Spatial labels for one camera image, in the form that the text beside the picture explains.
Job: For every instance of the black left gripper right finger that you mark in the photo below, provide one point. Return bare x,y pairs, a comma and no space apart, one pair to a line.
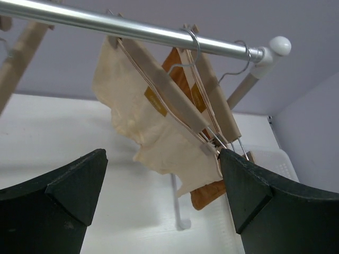
273,214

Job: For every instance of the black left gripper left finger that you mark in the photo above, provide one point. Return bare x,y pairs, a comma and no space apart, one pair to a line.
51,213

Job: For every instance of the beige underwear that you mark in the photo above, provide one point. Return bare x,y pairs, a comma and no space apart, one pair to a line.
148,127

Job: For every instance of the wooden hanger with beige cloth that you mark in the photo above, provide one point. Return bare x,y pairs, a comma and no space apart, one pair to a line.
169,90

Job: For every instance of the wooden clip hanger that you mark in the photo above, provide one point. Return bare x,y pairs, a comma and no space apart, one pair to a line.
19,58

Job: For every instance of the wooden hanger with brown cloth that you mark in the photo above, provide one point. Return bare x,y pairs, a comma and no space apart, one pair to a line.
218,101

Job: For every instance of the brown underwear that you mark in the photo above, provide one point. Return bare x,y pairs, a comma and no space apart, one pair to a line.
206,194

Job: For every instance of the white clothes rack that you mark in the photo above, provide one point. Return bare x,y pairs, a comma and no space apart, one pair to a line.
176,136

